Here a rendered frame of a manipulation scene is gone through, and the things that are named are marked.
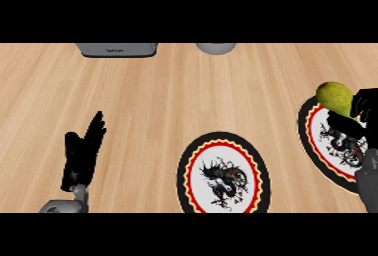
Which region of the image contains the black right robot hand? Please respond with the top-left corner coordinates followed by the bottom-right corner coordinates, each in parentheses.
top-left (327, 87), bottom-right (378, 150)

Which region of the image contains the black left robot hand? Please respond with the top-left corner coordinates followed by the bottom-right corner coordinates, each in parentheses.
top-left (60, 110), bottom-right (108, 193)

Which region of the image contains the green pear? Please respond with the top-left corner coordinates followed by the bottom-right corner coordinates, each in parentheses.
top-left (315, 81), bottom-right (361, 122)

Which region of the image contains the dragon print plate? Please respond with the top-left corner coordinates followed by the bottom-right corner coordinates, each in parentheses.
top-left (176, 131), bottom-right (272, 214)
top-left (297, 95), bottom-right (373, 195)

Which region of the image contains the grey box appliance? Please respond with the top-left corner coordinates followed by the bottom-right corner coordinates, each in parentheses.
top-left (74, 42), bottom-right (160, 59)

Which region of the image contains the grey round object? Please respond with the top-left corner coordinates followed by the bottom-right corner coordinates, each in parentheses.
top-left (195, 42), bottom-right (238, 56)

